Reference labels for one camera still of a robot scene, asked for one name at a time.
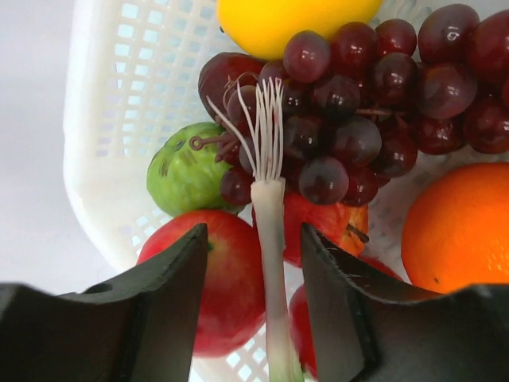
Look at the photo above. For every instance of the dark purple grape bunch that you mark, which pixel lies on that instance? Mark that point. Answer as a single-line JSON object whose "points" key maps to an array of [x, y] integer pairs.
{"points": [[370, 99]]}

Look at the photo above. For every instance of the dark plum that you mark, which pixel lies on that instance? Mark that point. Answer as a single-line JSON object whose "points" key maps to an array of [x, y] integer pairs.
{"points": [[219, 76]]}

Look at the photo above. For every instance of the small red apple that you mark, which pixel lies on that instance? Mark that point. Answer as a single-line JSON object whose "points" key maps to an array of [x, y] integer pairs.
{"points": [[330, 220]]}

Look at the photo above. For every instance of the red green apple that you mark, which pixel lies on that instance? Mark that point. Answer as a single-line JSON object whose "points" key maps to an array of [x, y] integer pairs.
{"points": [[300, 332]]}

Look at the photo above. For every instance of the orange fruit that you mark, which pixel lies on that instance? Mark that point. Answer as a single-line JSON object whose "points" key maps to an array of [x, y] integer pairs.
{"points": [[456, 232]]}

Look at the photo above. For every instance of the yellow lemon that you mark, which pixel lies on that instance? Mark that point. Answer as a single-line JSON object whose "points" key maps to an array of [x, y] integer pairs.
{"points": [[263, 28]]}

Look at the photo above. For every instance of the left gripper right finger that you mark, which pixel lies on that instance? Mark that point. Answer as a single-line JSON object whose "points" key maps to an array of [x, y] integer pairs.
{"points": [[368, 326]]}

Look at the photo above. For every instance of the large red apple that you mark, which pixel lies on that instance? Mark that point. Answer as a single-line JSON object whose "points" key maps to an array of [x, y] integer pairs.
{"points": [[232, 308]]}

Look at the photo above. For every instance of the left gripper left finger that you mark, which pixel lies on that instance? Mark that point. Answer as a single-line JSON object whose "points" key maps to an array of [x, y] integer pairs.
{"points": [[138, 326]]}

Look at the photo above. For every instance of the green custard apple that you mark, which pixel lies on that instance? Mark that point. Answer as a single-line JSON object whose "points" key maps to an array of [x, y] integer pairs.
{"points": [[180, 179]]}

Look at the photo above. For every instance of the white plastic basket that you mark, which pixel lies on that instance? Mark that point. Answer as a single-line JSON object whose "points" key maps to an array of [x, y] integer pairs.
{"points": [[132, 83]]}

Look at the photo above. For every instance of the green onion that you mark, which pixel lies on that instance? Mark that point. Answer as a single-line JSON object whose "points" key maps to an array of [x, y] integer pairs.
{"points": [[267, 194]]}

